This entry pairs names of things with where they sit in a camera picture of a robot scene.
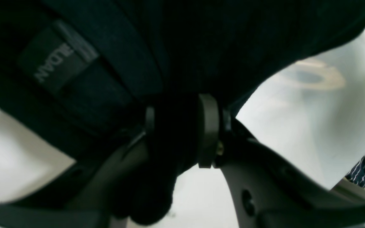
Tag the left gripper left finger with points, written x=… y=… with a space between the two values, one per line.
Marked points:
x=81 y=196

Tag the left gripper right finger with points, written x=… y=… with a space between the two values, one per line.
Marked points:
x=267 y=190

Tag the black graphic t-shirt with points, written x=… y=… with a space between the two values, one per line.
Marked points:
x=81 y=73

